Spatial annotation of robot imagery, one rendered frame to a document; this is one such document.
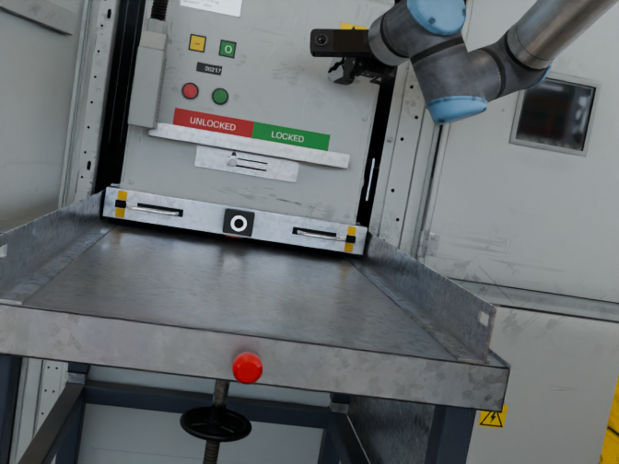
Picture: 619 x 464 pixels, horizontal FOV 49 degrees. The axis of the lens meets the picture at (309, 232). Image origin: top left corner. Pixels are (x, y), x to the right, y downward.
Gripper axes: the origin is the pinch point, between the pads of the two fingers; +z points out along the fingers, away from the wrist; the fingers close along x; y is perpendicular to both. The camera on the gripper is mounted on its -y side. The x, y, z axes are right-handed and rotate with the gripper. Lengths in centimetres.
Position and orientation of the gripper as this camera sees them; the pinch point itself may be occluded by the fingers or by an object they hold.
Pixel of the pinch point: (328, 73)
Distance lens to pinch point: 142.1
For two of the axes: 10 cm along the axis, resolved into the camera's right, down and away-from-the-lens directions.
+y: 9.1, 1.1, 4.0
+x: 0.6, -9.9, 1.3
